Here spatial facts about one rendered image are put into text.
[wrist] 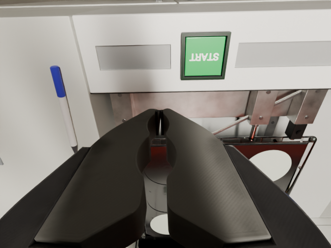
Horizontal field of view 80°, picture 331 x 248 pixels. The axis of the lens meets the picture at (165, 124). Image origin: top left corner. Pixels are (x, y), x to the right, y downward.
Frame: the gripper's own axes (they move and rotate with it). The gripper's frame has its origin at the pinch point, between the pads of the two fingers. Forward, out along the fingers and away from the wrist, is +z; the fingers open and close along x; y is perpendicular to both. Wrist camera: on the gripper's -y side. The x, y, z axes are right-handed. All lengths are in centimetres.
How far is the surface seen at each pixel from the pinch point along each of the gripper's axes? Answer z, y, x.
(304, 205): 29, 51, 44
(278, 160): 20.7, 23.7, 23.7
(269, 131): 25.7, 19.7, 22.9
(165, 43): 14.5, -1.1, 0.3
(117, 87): 14.5, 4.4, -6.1
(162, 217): 20.7, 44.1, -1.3
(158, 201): 20.8, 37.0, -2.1
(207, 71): 14.2, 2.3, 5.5
